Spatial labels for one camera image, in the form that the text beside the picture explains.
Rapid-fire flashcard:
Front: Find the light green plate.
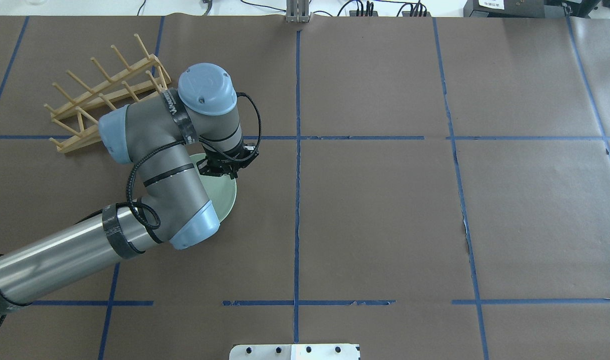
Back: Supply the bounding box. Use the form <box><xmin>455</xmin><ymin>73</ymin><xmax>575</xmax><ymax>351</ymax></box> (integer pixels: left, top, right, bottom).
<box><xmin>199</xmin><ymin>174</ymin><xmax>238</xmax><ymax>223</ymax></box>

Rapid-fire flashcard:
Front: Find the grey aluminium post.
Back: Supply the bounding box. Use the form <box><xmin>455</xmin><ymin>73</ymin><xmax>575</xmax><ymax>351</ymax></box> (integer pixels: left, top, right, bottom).
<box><xmin>285</xmin><ymin>0</ymin><xmax>311</xmax><ymax>24</ymax></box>

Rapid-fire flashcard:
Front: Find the white mount base plate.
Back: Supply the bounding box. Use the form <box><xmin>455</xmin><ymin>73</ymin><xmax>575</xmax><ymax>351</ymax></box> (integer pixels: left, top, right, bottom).
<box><xmin>229</xmin><ymin>342</ymin><xmax>361</xmax><ymax>360</ymax></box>

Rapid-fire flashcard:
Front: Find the wooden plate rack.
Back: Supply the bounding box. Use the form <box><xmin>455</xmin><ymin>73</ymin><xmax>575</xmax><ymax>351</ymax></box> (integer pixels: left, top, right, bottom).
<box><xmin>43</xmin><ymin>33</ymin><xmax>172</xmax><ymax>154</ymax></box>

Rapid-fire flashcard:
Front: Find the black box with label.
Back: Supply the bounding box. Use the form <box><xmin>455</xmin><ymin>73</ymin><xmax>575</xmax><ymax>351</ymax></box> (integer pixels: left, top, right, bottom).
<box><xmin>462</xmin><ymin>0</ymin><xmax>547</xmax><ymax>19</ymax></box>

